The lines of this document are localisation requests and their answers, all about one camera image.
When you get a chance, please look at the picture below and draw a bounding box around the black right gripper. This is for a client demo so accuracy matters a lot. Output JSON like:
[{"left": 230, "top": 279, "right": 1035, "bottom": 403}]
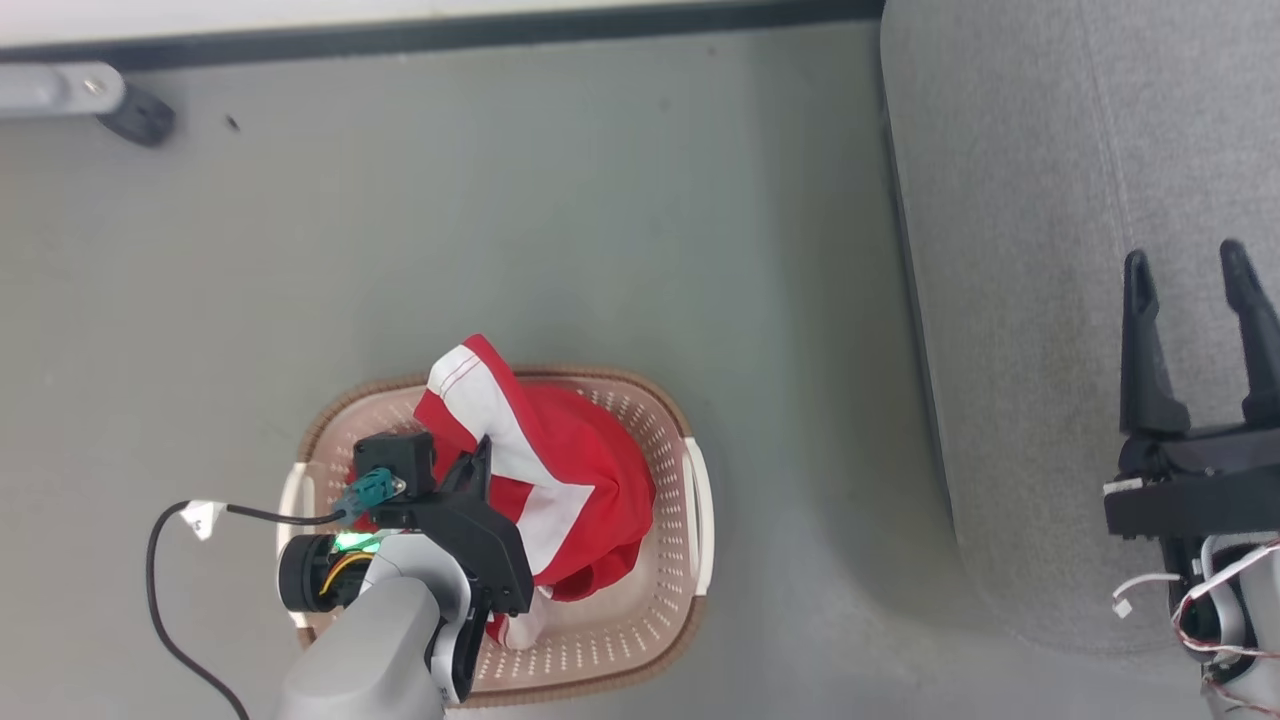
[{"left": 1103, "top": 239, "right": 1280, "bottom": 543}]

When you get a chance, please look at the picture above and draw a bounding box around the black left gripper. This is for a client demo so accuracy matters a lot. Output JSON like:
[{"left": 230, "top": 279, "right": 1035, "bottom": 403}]
[{"left": 370, "top": 435, "right": 536, "bottom": 616}]

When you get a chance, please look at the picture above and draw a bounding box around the red and white garment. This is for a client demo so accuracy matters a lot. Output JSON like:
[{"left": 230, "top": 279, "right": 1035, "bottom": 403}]
[{"left": 350, "top": 334, "right": 658, "bottom": 651}]

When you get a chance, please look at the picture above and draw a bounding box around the beige perforated laundry basket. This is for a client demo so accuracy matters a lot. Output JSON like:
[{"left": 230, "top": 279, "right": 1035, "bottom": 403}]
[{"left": 276, "top": 365, "right": 715, "bottom": 709}]

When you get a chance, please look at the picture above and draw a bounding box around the grey fabric sofa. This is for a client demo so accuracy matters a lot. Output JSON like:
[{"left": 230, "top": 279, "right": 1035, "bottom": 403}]
[{"left": 879, "top": 0, "right": 1280, "bottom": 658}]

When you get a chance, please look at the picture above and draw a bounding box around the black baseboard strip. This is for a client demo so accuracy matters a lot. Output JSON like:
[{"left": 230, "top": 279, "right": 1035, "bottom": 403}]
[{"left": 0, "top": 0, "right": 887, "bottom": 73}]

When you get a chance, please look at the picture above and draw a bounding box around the black rubber foot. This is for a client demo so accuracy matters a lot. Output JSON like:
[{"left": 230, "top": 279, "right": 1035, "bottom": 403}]
[{"left": 96, "top": 84, "right": 177, "bottom": 149}]

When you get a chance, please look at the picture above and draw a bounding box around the red and white wire bundle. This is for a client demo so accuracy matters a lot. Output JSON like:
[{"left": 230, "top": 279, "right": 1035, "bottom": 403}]
[{"left": 1111, "top": 540, "right": 1280, "bottom": 701}]

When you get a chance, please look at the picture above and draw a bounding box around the black cable with white tag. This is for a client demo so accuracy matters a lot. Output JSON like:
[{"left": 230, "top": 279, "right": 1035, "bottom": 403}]
[{"left": 146, "top": 499, "right": 348, "bottom": 720}]

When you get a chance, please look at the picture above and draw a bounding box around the grey metal bracket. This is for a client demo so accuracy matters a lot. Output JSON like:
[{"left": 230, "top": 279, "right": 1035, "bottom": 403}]
[{"left": 0, "top": 62, "right": 127, "bottom": 120}]

